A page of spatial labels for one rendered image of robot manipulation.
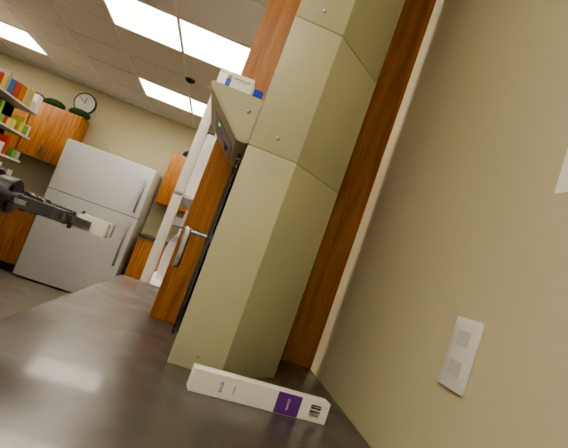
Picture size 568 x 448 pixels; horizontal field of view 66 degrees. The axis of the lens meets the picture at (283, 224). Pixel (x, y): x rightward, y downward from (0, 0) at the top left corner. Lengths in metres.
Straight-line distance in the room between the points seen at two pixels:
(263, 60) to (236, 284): 0.73
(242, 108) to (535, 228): 0.59
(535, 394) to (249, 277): 0.54
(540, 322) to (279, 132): 0.59
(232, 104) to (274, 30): 0.52
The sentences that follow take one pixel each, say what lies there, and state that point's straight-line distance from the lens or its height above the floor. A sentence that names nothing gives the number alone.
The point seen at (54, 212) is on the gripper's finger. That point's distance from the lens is 0.96.
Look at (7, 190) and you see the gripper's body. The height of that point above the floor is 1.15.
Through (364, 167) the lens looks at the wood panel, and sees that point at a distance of 1.38.
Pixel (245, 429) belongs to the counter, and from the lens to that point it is 0.75.
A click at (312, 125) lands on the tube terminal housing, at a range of 0.97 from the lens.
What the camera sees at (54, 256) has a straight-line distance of 6.10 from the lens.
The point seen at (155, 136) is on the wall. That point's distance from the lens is 6.69.
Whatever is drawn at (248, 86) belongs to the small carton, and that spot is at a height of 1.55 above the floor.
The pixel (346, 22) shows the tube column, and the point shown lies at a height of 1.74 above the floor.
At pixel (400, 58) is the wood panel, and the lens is 1.52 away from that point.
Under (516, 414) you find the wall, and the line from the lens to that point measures 0.67.
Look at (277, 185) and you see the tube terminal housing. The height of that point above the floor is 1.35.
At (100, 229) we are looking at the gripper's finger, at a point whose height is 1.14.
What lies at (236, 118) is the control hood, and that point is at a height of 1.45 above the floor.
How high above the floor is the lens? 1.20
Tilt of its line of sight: 5 degrees up
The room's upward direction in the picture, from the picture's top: 20 degrees clockwise
